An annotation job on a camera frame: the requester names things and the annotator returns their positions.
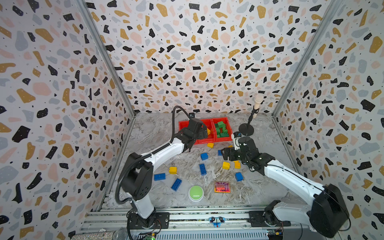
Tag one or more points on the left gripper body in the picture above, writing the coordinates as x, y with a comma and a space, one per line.
202, 135

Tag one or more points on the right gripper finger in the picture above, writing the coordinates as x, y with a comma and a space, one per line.
226, 157
226, 150

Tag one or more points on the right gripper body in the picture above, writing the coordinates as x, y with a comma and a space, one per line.
233, 153

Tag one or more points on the dark green long brick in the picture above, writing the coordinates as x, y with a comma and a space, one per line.
218, 131

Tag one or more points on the yellow square brick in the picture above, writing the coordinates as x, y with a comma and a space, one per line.
226, 165
173, 170

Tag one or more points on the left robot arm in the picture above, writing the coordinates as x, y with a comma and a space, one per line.
135, 180

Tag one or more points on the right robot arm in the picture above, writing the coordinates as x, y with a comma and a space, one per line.
324, 208

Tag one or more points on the small yellow brick right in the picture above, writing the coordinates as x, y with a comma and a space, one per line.
237, 165

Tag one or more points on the left red bin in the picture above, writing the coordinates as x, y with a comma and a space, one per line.
183, 127

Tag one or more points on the red bin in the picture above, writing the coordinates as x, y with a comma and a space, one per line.
230, 132
183, 127
210, 130

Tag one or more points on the middle red bin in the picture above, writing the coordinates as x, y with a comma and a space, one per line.
210, 130

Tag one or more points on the right red bin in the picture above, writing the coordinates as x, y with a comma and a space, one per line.
230, 132

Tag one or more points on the blue square brick centre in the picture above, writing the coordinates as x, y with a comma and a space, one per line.
204, 156

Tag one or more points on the blue square brick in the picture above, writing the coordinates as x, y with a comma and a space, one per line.
204, 156
239, 177

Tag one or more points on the blue square brick front right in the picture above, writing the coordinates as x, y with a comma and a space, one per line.
239, 177

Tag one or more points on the blue long brick centre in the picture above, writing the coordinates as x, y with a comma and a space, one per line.
203, 169

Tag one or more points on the blue long brick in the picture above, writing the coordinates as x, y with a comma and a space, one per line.
203, 169
176, 184

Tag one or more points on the colourful card box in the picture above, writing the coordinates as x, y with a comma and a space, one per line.
222, 187

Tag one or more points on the green push button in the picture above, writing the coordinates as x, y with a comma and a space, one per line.
196, 193

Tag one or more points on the blue long brick front left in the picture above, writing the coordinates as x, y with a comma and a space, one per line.
176, 184

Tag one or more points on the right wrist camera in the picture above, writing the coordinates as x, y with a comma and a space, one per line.
236, 139

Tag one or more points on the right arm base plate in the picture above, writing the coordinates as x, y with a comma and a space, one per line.
261, 219

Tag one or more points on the blue clip on rail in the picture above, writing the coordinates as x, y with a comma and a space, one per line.
216, 222

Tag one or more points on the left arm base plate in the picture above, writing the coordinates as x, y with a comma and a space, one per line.
155, 220

